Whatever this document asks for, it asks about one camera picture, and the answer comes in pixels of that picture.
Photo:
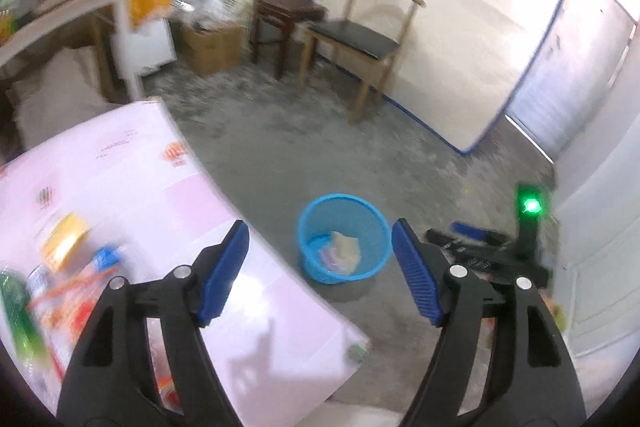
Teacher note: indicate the pink printed tablecloth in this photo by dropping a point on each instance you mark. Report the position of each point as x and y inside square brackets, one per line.
[125, 167]

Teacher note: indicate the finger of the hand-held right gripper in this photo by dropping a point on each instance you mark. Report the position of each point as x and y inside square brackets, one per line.
[442, 241]
[472, 231]

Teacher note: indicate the brown cardboard box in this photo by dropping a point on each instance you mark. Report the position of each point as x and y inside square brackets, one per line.
[215, 49]

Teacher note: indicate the red snack packet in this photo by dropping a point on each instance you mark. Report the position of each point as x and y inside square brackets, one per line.
[75, 307]

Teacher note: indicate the blue mesh waste basket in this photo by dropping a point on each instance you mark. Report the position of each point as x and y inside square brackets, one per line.
[345, 212]

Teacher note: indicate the green plastic bottle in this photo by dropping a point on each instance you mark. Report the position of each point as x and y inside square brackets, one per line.
[15, 317]

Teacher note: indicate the yellow box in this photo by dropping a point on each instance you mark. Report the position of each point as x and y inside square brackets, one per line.
[65, 239]

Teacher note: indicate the dark wooden stool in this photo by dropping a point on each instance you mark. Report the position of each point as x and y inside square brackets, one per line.
[290, 4]

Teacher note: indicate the yellow plastic bag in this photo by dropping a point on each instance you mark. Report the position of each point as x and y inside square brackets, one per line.
[147, 2]

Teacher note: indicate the wooden side table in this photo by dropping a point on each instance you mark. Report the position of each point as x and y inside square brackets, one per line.
[75, 9]

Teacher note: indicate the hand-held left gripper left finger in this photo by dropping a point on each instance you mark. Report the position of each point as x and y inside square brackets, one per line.
[225, 277]

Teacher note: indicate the crumpled paper wad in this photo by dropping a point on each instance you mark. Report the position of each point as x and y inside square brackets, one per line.
[345, 249]

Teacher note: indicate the grey panelled door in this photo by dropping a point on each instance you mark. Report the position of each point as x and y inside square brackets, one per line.
[565, 82]

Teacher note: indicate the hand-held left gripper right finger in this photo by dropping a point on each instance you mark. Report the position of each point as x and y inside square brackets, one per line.
[415, 277]

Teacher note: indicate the blue crumpled wrapper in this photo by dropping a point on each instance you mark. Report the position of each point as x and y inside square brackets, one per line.
[107, 257]

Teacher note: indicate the white mattress with blue edge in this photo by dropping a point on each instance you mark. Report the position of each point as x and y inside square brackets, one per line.
[450, 7]

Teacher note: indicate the white door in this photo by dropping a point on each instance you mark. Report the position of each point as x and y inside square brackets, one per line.
[595, 257]

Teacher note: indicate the wooden chair black seat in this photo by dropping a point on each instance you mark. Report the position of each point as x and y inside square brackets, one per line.
[355, 38]

